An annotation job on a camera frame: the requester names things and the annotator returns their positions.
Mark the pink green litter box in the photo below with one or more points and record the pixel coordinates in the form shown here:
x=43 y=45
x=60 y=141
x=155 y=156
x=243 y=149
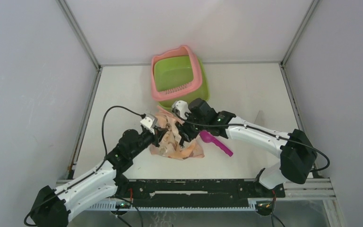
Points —
x=178 y=74

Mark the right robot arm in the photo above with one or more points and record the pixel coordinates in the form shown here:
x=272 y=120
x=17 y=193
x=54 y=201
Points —
x=295 y=152

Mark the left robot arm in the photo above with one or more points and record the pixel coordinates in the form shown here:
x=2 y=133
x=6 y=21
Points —
x=56 y=207

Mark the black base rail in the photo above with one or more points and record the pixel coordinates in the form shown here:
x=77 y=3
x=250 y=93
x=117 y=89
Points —
x=196 y=193

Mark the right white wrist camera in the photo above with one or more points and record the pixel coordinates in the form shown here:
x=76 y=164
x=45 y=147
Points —
x=181 y=109

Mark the magenta plastic scoop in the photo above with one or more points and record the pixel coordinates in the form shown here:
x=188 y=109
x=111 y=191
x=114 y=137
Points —
x=209 y=138

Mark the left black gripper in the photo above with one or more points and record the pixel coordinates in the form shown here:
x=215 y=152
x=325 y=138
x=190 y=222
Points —
x=159 y=133

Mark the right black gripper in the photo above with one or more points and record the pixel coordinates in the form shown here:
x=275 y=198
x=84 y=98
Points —
x=185 y=133

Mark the cat litter bag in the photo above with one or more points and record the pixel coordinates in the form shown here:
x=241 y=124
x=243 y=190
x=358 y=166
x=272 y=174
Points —
x=170 y=146

